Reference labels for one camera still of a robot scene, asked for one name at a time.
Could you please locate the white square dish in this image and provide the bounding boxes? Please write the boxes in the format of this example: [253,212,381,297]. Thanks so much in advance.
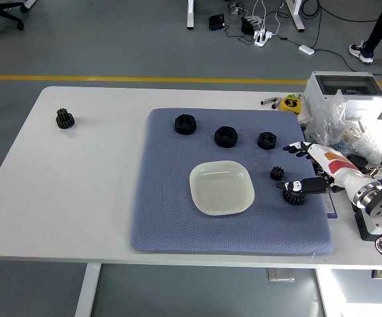
[189,160,256,217]

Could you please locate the person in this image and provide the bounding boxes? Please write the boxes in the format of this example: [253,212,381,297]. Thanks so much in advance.
[348,0,382,65]

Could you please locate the blue-grey textured mat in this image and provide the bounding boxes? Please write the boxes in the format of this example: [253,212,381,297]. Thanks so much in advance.
[130,108,334,255]

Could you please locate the white desk leg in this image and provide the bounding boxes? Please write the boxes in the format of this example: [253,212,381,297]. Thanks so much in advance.
[186,0,197,30]
[285,0,307,32]

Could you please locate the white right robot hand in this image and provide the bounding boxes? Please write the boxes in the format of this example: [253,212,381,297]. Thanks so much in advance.
[276,141,373,203]

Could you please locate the small black device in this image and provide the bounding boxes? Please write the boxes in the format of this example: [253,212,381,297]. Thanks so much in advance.
[346,153,369,170]

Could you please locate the yellow tape measure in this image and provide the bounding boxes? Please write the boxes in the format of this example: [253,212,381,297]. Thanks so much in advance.
[280,94,303,116]

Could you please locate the black stacked double gear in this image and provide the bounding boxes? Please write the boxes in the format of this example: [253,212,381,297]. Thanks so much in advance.
[56,108,75,130]

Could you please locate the black charger block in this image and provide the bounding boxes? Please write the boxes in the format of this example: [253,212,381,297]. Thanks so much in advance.
[240,16,255,35]

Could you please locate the small black hex nut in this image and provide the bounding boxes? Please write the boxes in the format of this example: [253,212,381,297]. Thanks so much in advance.
[256,131,278,151]

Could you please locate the black floor cable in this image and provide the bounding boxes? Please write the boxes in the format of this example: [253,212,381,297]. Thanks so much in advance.
[313,48,359,73]

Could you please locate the white low platform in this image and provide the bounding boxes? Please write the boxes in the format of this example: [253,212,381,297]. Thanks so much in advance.
[316,267,382,317]

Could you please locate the grey table control box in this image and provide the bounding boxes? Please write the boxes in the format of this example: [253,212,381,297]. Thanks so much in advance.
[266,267,295,283]

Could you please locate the large black gear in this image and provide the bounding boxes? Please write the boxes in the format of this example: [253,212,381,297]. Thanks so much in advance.
[282,190,307,206]

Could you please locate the black power adapter box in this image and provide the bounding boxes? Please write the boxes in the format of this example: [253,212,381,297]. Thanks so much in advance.
[208,13,225,31]

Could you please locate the white power strip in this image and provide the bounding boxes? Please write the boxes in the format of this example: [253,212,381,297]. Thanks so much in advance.
[253,29,274,47]

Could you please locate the large black hex nut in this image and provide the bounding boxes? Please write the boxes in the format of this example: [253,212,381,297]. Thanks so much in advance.
[174,114,198,135]
[214,125,239,147]

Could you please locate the grey electrical enclosure box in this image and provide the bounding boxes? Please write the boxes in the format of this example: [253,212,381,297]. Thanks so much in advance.
[302,71,382,125]

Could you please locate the white table leg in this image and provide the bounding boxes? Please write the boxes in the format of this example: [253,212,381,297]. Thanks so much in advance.
[74,263,102,317]

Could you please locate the black metal stand base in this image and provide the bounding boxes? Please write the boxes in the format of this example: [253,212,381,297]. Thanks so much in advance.
[354,211,377,241]

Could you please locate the bubble wrap bag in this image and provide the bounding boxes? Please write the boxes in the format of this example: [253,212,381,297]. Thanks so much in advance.
[344,120,382,166]

